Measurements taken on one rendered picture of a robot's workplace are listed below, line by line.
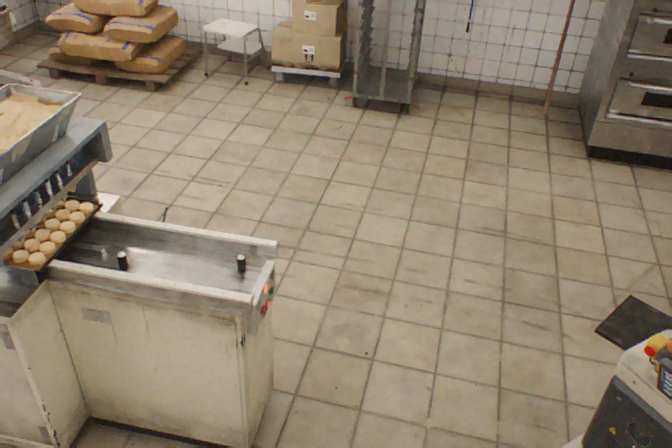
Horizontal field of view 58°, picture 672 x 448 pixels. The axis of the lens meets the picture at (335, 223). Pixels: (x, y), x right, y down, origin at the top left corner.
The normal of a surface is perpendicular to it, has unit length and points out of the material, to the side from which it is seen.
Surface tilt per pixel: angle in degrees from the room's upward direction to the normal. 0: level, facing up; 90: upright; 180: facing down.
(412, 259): 0
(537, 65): 90
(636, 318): 0
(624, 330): 0
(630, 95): 91
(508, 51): 90
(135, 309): 90
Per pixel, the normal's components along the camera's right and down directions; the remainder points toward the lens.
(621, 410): -0.87, 0.26
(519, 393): 0.04, -0.80
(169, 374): -0.20, 0.57
